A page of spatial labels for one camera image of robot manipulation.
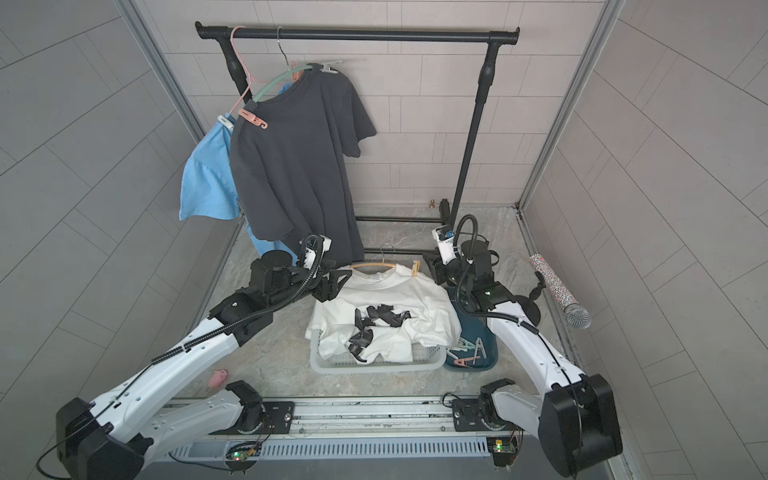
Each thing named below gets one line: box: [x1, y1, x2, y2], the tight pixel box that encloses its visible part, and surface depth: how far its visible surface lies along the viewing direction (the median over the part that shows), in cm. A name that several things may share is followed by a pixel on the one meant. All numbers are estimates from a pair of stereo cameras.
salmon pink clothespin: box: [238, 108, 269, 130], surface depth 59 cm
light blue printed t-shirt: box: [179, 115, 298, 265], surface depth 67 cm
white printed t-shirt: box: [305, 263, 462, 363], surface depth 80 cm
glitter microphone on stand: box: [515, 254, 592, 329], surface depth 68 cm
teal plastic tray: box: [444, 287, 498, 372], surface depth 82 cm
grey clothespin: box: [319, 60, 344, 74], surface depth 72 cm
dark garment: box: [230, 65, 377, 262], surface depth 77 cm
